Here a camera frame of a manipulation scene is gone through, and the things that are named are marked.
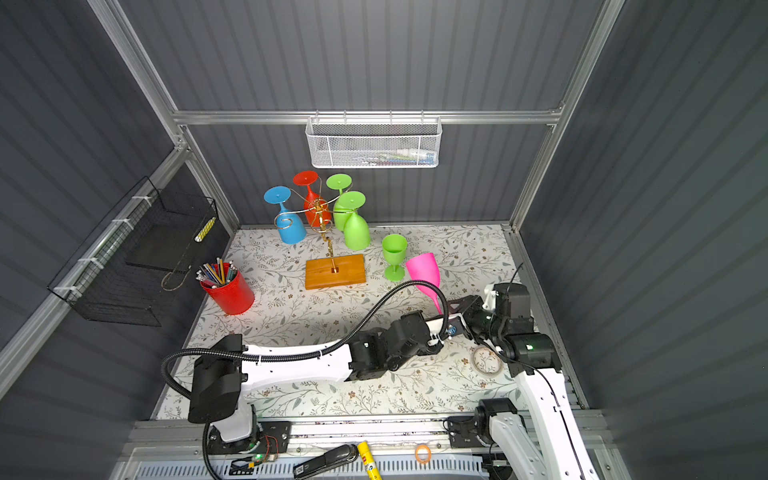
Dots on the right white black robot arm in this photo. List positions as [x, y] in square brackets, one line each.
[537, 432]

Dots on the red wine glass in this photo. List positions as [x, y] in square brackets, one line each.
[316, 210]

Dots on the blue wine glass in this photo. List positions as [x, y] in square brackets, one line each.
[289, 225]

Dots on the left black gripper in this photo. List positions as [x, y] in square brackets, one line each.
[435, 347]

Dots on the white wire wall basket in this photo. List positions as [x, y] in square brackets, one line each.
[384, 142]

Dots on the pink wine glass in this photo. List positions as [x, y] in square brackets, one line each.
[424, 267]

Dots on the wooden base wire glass rack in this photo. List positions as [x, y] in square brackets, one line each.
[333, 270]

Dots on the red pencil cup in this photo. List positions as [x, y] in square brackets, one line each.
[226, 286]

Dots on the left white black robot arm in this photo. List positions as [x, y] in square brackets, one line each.
[220, 380]

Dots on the clear tape roll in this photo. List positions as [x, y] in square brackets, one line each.
[485, 362]

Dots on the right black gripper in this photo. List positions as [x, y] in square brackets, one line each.
[469, 305]

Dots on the black wire wall basket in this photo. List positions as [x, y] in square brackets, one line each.
[135, 270]

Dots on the black stapler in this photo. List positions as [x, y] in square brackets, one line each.
[329, 460]

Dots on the green wine glass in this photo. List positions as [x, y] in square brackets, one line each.
[394, 248]
[355, 228]
[339, 183]

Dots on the yellow glue tube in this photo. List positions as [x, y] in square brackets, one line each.
[368, 461]

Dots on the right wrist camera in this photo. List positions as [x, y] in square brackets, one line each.
[492, 294]

